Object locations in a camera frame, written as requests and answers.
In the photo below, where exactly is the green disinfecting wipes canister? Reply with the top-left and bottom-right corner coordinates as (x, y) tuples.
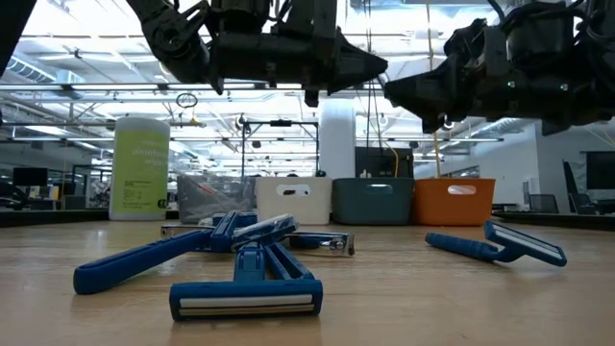
(109, 117), (172, 222)

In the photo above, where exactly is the orange plastic bin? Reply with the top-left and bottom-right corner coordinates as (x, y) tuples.
(411, 178), (498, 228)

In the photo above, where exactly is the long black cable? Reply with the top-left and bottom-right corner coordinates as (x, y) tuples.
(363, 81), (385, 151)

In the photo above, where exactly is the black wall monitor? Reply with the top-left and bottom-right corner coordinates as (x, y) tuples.
(582, 150), (615, 191)

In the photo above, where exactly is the black desk monitor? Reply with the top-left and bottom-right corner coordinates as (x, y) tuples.
(12, 166), (50, 188)

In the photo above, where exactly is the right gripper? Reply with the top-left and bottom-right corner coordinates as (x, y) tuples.
(383, 2), (578, 136)

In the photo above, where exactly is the black aluminium table frame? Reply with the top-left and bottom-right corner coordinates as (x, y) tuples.
(0, 209), (615, 233)

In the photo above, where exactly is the left arm cable loop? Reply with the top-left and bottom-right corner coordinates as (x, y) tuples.
(174, 91), (200, 110)

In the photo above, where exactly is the white building column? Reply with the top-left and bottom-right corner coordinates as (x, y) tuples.
(318, 98), (357, 180)

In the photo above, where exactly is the teal plastic bin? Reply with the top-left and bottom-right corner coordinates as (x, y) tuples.
(332, 177), (416, 228)

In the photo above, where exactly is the long yellow cable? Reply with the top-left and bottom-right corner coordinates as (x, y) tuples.
(424, 0), (444, 180)

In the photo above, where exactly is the black equipment box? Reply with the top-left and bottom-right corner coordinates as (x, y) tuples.
(355, 146), (415, 181)

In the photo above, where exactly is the metal nail clipper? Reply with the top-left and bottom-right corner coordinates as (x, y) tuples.
(287, 231), (357, 258)

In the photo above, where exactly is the white plastic bin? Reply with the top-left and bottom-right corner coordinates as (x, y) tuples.
(254, 176), (334, 227)

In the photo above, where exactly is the black metal frame stand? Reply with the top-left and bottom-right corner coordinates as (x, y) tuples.
(239, 119), (321, 179)

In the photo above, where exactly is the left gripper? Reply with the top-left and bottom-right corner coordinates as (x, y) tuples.
(206, 0), (389, 108)

